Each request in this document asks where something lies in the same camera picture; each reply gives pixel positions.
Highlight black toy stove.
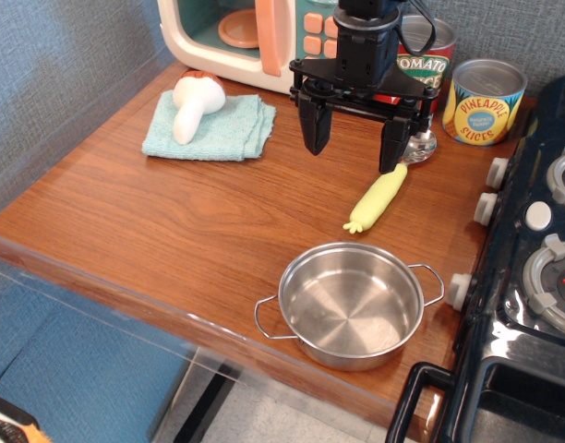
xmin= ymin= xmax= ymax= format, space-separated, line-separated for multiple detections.
xmin=387 ymin=77 xmax=565 ymax=442

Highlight pineapple slices tin can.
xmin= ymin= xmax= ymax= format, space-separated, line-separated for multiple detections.
xmin=442 ymin=59 xmax=528 ymax=147

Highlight light blue folded cloth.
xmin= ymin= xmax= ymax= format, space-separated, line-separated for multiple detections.
xmin=142 ymin=90 xmax=276 ymax=162

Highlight yellow handled metal spoon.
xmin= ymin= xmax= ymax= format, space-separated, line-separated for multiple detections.
xmin=343 ymin=129 xmax=438 ymax=234

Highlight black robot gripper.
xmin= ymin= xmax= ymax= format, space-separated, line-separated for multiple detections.
xmin=289 ymin=1 xmax=438 ymax=174

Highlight stainless steel pot with handles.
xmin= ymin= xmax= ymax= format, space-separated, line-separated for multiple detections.
xmin=272 ymin=242 xmax=445 ymax=372

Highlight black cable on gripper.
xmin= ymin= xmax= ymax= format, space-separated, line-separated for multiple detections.
xmin=394 ymin=0 xmax=438 ymax=55

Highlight toy microwave cream and teal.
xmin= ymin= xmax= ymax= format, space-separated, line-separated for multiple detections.
xmin=158 ymin=0 xmax=338 ymax=94

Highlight white plush mushroom brown cap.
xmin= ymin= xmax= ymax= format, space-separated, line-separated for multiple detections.
xmin=173 ymin=71 xmax=226 ymax=145

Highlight tomato sauce tin can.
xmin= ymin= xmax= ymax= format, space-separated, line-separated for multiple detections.
xmin=397 ymin=14 xmax=457 ymax=91

